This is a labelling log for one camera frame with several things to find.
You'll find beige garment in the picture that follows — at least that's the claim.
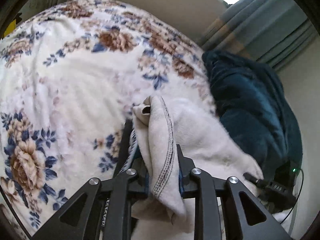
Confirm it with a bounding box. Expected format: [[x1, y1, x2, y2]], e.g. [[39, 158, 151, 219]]
[[132, 95, 263, 239]]

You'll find dark teal plush blanket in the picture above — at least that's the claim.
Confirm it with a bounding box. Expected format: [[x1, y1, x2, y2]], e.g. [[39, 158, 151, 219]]
[[202, 50, 303, 179]]

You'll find floral plush bed blanket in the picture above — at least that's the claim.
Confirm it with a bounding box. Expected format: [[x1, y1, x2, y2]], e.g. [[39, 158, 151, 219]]
[[1, 0, 215, 238]]

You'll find teal striped curtain right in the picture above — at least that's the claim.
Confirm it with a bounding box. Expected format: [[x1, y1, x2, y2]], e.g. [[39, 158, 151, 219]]
[[199, 0, 318, 70]]

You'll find black cable with connector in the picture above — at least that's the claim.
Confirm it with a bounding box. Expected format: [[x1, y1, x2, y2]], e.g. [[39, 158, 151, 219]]
[[242, 167, 304, 225]]

